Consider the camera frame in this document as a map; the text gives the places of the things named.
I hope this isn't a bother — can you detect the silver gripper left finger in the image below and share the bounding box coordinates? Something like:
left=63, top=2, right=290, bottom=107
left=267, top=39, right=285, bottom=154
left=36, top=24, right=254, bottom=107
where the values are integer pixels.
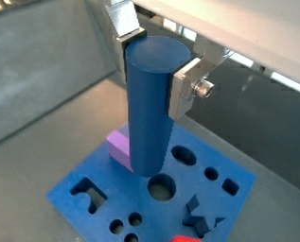
left=104, top=0, right=147, bottom=81

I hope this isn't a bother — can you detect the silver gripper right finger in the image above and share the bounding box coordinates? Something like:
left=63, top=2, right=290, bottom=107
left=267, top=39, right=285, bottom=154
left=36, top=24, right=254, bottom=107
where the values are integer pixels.
left=168, top=35, right=227, bottom=120

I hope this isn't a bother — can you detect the blue cylinder peg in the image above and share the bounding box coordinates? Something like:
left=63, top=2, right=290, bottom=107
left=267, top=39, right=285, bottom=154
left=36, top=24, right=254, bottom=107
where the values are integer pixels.
left=125, top=36, right=190, bottom=177

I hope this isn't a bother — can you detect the purple rectangular peg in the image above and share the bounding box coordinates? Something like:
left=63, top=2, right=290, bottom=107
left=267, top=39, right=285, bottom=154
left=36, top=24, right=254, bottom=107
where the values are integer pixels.
left=105, top=129, right=132, bottom=172

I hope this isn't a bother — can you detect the blue shape-sorting block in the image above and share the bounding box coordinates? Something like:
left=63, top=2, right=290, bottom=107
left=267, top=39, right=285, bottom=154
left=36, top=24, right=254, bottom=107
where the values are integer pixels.
left=47, top=126, right=254, bottom=242

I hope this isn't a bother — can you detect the red hexagonal peg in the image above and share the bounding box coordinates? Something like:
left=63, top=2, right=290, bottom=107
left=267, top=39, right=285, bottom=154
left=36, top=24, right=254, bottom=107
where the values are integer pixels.
left=170, top=234, right=200, bottom=242

